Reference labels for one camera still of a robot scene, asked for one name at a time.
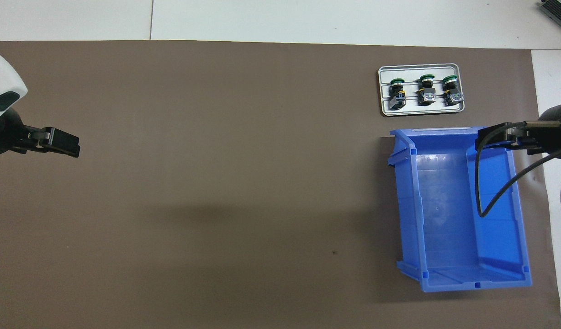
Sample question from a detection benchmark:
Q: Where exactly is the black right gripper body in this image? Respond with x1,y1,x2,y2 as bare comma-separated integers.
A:
510,103,561,159

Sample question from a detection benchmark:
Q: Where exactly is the brown table mat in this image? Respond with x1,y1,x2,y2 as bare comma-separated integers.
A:
0,40,561,329

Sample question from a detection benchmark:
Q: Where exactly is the grey ribbed device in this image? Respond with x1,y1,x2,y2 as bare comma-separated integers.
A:
539,0,561,24

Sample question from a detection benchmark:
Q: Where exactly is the grey metal tray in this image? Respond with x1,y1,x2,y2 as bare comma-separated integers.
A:
378,63,466,117

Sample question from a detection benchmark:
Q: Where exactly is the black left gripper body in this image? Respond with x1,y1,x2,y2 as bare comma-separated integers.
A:
0,108,29,157

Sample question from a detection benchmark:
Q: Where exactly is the green push button switch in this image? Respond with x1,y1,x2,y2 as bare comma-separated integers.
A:
389,78,408,111
418,74,438,106
442,74,464,106

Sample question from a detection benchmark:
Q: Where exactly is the blue plastic storage bin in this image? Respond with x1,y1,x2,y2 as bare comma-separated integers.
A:
387,127,533,293

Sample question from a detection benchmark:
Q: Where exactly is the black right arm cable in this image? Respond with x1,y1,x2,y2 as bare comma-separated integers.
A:
475,121,561,218

